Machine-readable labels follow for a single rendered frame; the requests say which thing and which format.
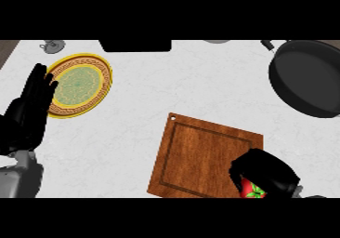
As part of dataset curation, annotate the small grey metal fixture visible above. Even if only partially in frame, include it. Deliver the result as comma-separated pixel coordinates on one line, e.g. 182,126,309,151
38,39,67,55

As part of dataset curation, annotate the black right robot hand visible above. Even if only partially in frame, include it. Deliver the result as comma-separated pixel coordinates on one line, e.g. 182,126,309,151
228,148,302,197

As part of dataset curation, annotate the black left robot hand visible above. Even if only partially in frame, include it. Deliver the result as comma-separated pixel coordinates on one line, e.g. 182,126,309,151
0,62,60,157

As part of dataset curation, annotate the yellow patterned plate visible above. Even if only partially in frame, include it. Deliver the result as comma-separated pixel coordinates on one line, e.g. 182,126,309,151
45,52,115,120

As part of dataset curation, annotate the red tomato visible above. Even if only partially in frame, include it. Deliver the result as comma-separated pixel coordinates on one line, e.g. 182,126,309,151
240,178,269,199

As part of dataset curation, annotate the brown wooden cutting board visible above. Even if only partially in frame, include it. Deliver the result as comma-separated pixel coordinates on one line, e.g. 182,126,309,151
147,112,265,199

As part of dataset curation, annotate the grey round object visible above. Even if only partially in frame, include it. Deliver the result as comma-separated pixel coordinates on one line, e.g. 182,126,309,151
203,39,231,45

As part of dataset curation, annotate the black pot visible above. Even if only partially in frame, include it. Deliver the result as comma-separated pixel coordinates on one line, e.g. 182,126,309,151
260,39,340,119

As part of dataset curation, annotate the black rectangular appliance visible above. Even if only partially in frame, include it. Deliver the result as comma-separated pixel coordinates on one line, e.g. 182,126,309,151
98,39,172,53

